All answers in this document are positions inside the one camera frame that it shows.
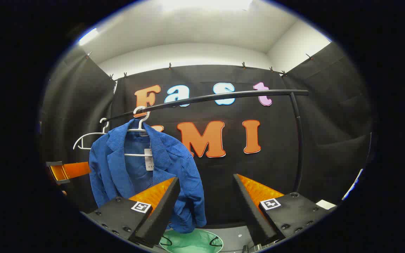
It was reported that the small white clothes hanger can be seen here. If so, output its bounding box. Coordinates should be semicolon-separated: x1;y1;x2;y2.
73;118;110;151

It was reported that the ceiling strip light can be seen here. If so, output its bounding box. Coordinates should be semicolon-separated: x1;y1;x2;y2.
79;28;99;45

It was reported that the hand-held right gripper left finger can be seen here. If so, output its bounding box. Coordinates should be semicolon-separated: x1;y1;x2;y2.
83;177;181;248

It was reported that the blue corduroy jacket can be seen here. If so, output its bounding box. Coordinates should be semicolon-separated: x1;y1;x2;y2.
89;119;207;234

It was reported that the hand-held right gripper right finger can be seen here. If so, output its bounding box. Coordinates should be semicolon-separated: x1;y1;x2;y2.
233;174;336;246

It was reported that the ceiling light panel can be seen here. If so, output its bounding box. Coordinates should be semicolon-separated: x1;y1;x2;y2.
160;0;252;11

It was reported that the black backdrop cloth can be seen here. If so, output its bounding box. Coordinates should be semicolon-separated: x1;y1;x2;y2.
41;42;373;229

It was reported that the black clothes rack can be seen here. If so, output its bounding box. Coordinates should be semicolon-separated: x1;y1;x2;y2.
102;89;309;193

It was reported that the large white clothes hanger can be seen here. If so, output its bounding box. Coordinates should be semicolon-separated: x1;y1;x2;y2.
124;106;153;157

